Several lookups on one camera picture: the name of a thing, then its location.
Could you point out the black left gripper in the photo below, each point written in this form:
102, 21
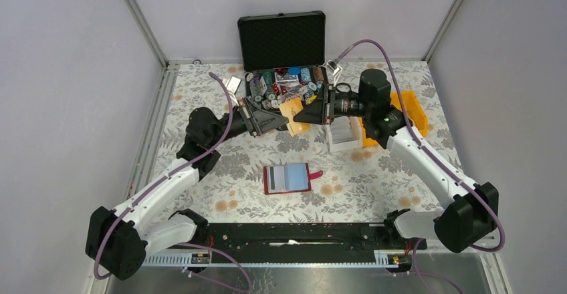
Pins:
262, 121

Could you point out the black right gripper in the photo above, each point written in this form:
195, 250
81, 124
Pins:
313, 113

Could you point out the white plastic bin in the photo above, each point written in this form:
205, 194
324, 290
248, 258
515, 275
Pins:
357, 143

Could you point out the yellow bin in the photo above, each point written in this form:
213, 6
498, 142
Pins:
415, 111
366, 141

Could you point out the white grey credit card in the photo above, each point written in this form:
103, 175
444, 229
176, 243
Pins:
276, 179

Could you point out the red leather card holder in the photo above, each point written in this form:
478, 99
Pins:
298, 178

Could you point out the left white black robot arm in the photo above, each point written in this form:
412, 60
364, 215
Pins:
119, 239

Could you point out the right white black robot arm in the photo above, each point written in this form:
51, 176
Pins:
469, 209

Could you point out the cards in white bin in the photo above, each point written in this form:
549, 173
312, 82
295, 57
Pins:
341, 130

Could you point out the black poker chip case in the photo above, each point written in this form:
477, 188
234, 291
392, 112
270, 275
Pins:
283, 56

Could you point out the floral patterned table mat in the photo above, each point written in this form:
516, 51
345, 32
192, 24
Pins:
357, 185

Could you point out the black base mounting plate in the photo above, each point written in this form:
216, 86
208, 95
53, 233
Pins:
305, 238

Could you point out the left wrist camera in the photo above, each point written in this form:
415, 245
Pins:
232, 84

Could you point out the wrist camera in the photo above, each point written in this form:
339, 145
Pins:
334, 68
232, 84

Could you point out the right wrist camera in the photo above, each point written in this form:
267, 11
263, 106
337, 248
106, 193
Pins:
334, 68

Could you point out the white slotted cable duct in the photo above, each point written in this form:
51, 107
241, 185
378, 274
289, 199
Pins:
349, 259

